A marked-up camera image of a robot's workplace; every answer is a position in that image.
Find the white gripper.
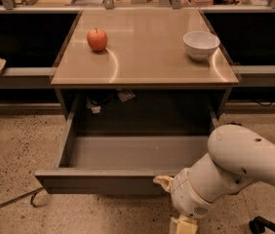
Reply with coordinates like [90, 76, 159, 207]
[153, 168, 216, 234]

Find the grey top drawer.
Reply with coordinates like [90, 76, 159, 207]
[35, 92, 216, 195]

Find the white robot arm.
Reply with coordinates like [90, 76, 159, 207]
[153, 125, 275, 234]

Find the grey cabinet with steel top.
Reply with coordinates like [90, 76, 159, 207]
[52, 8, 238, 115]

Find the black chair base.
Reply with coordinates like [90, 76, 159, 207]
[249, 216, 275, 234]

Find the white tag under table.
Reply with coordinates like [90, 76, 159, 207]
[117, 90, 136, 102]

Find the metal rod with hook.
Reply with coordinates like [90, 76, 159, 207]
[0, 187, 44, 209]

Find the white bowl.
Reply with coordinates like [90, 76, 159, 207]
[183, 31, 220, 60]

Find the red apple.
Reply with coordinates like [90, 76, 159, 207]
[87, 28, 108, 52]

